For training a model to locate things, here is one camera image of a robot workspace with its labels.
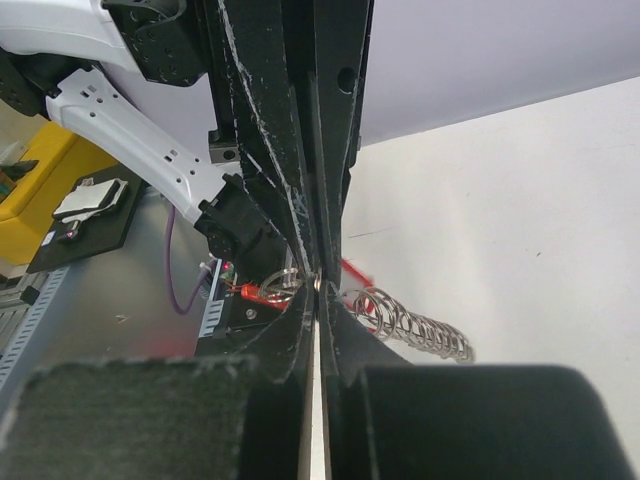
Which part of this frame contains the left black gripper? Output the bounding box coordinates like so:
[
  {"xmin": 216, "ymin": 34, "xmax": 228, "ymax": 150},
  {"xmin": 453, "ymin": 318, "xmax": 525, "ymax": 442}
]
[{"xmin": 102, "ymin": 1, "xmax": 373, "ymax": 280}]

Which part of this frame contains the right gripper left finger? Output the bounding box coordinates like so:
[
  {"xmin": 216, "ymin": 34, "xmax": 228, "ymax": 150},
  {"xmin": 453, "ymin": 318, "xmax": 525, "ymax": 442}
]
[{"xmin": 1, "ymin": 284, "xmax": 317, "ymax": 479}]

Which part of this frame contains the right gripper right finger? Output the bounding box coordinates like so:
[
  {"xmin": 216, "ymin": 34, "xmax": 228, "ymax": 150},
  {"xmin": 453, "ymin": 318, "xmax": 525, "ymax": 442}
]
[{"xmin": 319, "ymin": 284, "xmax": 635, "ymax": 479}]

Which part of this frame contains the red handled key organizer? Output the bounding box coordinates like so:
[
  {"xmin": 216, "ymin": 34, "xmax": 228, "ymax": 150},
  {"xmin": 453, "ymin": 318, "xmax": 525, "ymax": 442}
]
[{"xmin": 340, "ymin": 259, "xmax": 475, "ymax": 364}]

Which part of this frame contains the red tag key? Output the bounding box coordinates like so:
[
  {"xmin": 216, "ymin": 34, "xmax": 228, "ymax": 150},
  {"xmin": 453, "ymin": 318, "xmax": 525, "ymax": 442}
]
[{"xmin": 240, "ymin": 267, "xmax": 302, "ymax": 311}]

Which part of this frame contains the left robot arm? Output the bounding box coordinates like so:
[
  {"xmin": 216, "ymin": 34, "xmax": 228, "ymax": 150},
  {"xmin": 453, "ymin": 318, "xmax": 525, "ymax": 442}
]
[{"xmin": 1, "ymin": 1, "xmax": 374, "ymax": 282}]

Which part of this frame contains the black tray with device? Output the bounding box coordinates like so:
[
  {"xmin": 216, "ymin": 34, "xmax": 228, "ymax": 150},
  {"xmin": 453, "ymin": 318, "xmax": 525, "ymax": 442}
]
[{"xmin": 27, "ymin": 165, "xmax": 147, "ymax": 274}]

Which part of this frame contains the yellow box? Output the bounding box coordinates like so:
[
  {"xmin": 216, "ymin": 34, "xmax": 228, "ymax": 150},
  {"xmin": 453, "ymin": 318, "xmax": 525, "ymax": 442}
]
[{"xmin": 0, "ymin": 122, "xmax": 117, "ymax": 265}]

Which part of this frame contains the left white cable duct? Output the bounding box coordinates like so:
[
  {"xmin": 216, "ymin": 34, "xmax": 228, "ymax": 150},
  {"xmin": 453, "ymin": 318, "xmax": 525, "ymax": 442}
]
[{"xmin": 0, "ymin": 266, "xmax": 70, "ymax": 411}]

